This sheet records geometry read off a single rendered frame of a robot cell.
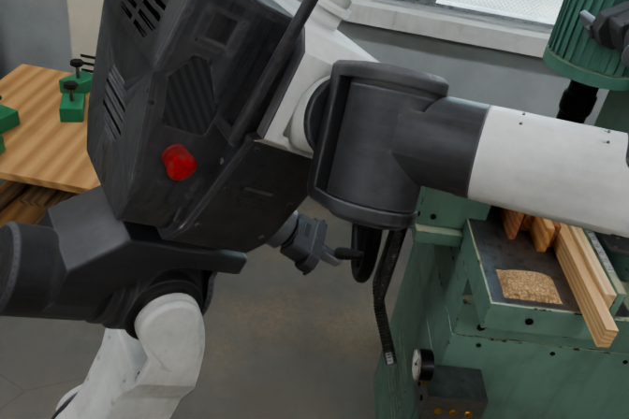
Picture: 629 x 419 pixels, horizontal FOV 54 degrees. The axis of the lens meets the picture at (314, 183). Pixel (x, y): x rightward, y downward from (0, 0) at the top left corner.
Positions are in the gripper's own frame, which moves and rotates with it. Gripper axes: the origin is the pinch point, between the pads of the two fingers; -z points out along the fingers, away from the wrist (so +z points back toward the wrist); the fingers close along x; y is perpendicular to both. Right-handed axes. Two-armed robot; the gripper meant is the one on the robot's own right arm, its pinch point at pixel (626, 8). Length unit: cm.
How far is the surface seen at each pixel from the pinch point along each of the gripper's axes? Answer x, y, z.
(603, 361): 18, 68, 8
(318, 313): 96, 99, -62
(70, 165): 136, 12, -59
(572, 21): 5.3, 4.1, -11.1
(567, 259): 18.8, 38.4, 7.4
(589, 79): 5.8, 13.0, -6.0
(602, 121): 2.5, 30.4, -18.3
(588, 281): 17.3, 37.7, 14.3
